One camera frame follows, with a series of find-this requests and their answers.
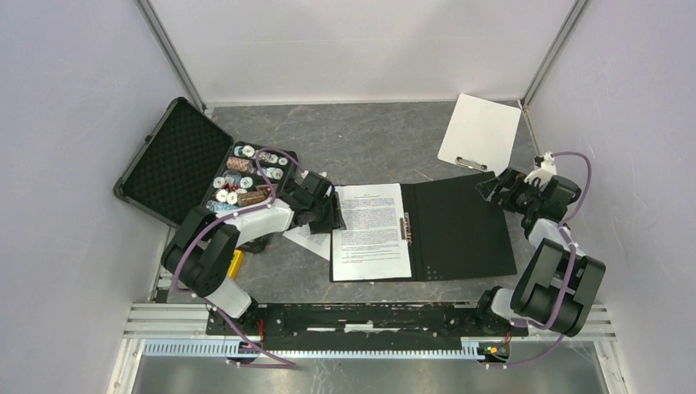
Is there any red folder black inside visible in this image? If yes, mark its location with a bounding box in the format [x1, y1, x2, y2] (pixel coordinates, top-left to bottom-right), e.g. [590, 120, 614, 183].
[329, 171, 518, 284]

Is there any black poker chip case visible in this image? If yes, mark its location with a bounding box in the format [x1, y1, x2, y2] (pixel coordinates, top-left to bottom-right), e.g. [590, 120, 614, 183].
[113, 97, 298, 227]

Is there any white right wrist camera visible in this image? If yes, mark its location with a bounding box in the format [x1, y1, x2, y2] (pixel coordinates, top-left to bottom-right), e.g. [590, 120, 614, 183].
[524, 152, 557, 190]

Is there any printed text paper sheet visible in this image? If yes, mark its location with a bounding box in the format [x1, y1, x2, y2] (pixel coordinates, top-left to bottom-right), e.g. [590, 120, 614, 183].
[330, 183, 413, 282]

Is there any white clipboard metal clip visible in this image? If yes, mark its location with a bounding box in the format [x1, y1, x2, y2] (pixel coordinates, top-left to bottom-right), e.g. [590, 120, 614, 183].
[437, 94, 521, 175]

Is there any silver folder clip mechanism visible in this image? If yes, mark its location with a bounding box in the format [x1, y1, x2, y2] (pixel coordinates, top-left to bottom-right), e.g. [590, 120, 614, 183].
[400, 212, 412, 245]

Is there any yellow box with green cells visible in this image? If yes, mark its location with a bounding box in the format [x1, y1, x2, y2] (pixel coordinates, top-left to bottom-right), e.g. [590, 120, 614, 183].
[227, 250, 245, 280]

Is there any white paper sheet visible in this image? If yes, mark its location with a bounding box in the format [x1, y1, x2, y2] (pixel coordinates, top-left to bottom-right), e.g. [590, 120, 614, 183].
[282, 225, 331, 261]

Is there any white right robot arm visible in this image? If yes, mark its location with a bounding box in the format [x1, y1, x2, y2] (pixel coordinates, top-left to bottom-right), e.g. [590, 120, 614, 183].
[474, 168, 606, 337]

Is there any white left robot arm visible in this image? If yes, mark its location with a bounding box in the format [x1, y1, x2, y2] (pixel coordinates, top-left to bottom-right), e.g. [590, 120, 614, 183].
[160, 172, 346, 335]

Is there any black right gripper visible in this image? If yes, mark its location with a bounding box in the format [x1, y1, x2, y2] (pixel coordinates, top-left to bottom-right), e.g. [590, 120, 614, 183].
[474, 167, 541, 214]

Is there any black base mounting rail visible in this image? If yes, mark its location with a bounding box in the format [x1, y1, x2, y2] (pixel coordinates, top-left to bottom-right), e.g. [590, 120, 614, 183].
[235, 302, 529, 350]

